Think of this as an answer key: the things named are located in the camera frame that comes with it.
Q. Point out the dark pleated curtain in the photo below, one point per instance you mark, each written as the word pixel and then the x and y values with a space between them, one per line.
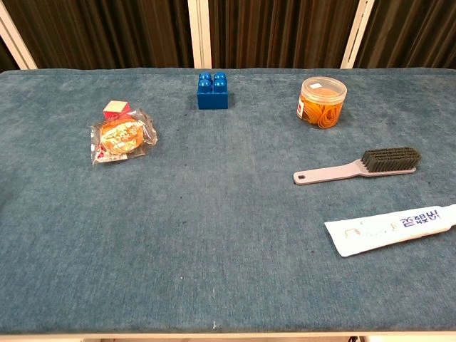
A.
pixel 413 32
pixel 6 58
pixel 281 32
pixel 107 32

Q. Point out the lilac brush with dark bristles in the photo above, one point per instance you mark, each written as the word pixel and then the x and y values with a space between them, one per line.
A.
pixel 390 158

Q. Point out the white tube with blue print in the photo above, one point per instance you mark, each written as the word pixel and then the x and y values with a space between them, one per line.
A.
pixel 377 231

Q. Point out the white frame post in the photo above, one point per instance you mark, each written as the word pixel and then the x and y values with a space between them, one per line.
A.
pixel 18 42
pixel 357 35
pixel 199 35

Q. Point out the clear jar of rubber bands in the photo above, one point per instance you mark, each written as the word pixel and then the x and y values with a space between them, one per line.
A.
pixel 320 105

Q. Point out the clear bag of snacks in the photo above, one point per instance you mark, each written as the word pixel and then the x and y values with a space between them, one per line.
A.
pixel 121 137

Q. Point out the blue felt table cloth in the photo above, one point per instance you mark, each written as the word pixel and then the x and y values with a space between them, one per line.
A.
pixel 213 221

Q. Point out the blue studded building block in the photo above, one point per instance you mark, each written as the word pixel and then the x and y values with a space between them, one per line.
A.
pixel 212 95

